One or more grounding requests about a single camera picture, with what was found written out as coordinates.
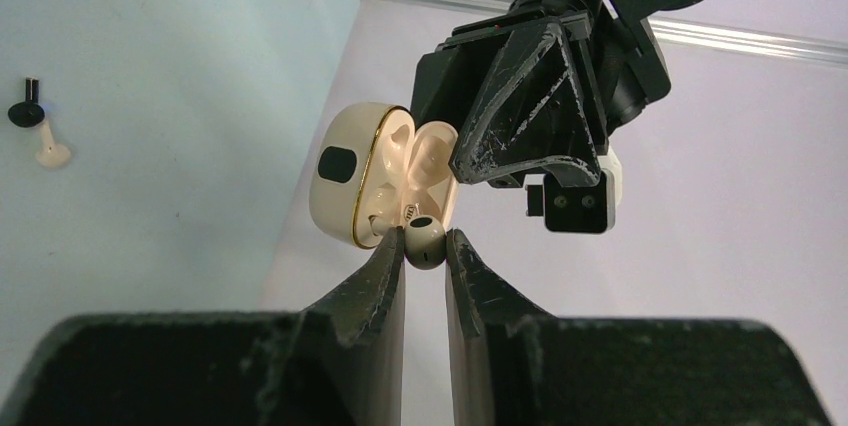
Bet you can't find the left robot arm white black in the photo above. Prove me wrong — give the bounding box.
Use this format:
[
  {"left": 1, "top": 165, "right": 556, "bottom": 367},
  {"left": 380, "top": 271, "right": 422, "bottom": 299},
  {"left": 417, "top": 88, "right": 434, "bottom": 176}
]
[{"left": 411, "top": 0, "right": 704, "bottom": 188}]

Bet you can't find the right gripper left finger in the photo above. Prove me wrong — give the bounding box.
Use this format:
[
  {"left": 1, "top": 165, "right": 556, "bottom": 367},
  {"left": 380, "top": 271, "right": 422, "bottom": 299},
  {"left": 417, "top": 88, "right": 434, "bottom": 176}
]
[{"left": 1, "top": 228, "right": 405, "bottom": 425}]

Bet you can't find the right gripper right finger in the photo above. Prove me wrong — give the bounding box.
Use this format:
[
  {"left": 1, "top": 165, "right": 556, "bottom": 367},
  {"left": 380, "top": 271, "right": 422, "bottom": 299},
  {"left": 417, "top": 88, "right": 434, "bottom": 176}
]
[{"left": 446, "top": 229, "right": 830, "bottom": 425}]

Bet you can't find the beige earbud charging case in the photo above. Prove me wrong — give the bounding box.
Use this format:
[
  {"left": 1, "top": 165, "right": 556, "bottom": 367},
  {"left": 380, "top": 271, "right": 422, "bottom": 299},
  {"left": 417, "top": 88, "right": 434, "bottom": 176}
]
[{"left": 309, "top": 102, "right": 459, "bottom": 249}]

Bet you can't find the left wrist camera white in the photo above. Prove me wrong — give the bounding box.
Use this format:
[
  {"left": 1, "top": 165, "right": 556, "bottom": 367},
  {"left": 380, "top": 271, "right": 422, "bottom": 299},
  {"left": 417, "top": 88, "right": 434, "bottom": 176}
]
[{"left": 525, "top": 147, "right": 623, "bottom": 234}]

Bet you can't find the beige earbud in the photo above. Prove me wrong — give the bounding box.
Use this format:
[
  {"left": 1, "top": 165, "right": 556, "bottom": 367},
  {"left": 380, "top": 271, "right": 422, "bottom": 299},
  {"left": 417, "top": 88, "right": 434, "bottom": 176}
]
[
  {"left": 404, "top": 215, "right": 446, "bottom": 270},
  {"left": 36, "top": 118, "right": 72, "bottom": 169}
]

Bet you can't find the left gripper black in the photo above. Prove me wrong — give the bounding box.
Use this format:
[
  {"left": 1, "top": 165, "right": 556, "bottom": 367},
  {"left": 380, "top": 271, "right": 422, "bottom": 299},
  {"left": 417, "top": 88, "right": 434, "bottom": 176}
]
[{"left": 411, "top": 12, "right": 671, "bottom": 187}]

